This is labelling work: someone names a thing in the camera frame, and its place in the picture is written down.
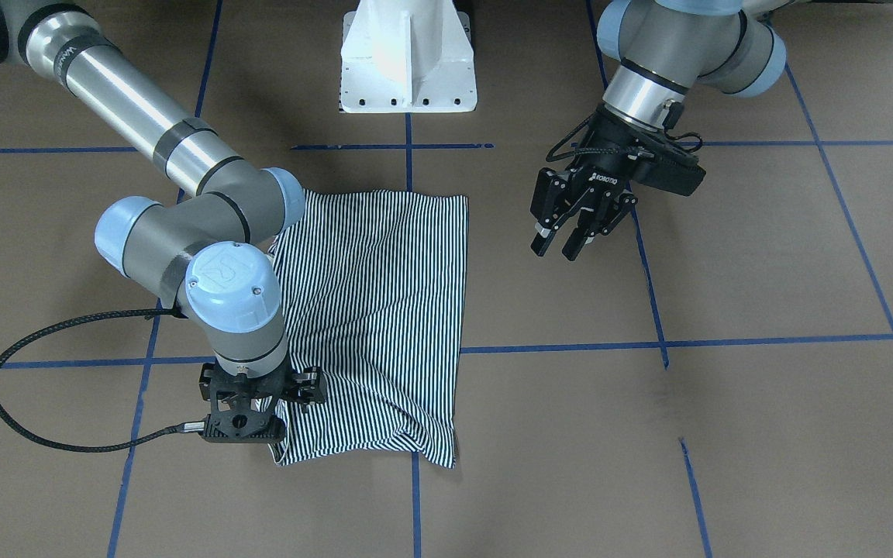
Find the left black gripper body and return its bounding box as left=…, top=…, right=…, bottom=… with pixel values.
left=534, top=105, right=706, bottom=195

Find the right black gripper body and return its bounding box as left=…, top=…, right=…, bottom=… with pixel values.
left=198, top=363, right=327, bottom=444

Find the striped polo shirt white collar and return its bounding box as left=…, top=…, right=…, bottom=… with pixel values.
left=271, top=190, right=469, bottom=469

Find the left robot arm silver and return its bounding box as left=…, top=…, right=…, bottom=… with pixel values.
left=530, top=1, right=787, bottom=260

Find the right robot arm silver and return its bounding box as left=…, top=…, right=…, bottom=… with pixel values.
left=0, top=1, right=325, bottom=443

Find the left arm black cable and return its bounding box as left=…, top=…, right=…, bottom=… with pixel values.
left=546, top=112, right=705, bottom=167

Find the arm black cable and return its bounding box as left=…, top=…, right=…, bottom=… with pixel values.
left=0, top=308, right=211, bottom=453
left=546, top=112, right=705, bottom=167

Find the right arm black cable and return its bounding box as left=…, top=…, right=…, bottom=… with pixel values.
left=0, top=308, right=211, bottom=453

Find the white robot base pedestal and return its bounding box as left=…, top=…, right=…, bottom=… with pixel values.
left=338, top=1, right=478, bottom=114

